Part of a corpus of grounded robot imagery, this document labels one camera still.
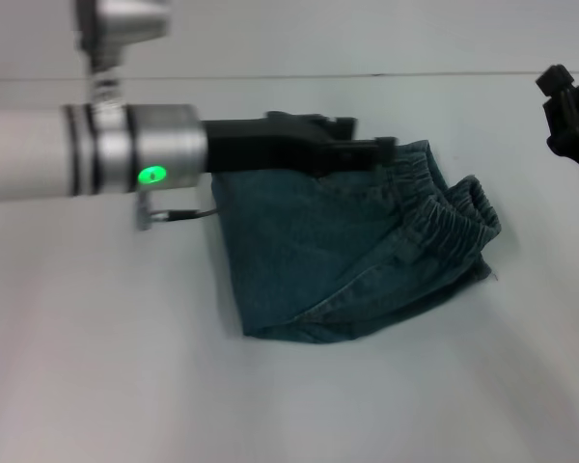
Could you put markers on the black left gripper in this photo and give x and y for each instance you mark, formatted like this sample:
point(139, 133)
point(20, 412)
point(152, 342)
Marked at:
point(265, 144)

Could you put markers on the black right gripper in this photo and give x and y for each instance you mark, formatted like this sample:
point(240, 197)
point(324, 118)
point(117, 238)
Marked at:
point(576, 130)

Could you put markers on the blue denim shorts with embroidery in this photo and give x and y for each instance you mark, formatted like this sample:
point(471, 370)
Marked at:
point(338, 251)

